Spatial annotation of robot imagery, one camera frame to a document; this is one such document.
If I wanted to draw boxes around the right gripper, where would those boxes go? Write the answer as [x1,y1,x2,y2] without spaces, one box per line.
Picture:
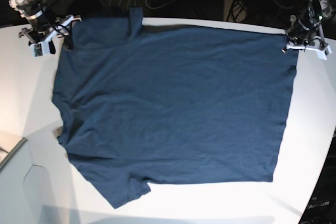
[18,15,82,55]

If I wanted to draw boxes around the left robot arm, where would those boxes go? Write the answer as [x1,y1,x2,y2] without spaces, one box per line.
[283,0,333,60]

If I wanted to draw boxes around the white storage bin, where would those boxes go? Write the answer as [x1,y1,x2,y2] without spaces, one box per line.
[1,129,80,223]

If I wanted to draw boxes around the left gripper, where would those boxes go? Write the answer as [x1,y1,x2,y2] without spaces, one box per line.
[282,27,328,52]

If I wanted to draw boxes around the dark blue t-shirt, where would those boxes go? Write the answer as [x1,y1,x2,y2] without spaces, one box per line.
[52,8,298,208]

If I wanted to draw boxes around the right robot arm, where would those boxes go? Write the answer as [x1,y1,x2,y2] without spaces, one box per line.
[8,0,81,57]

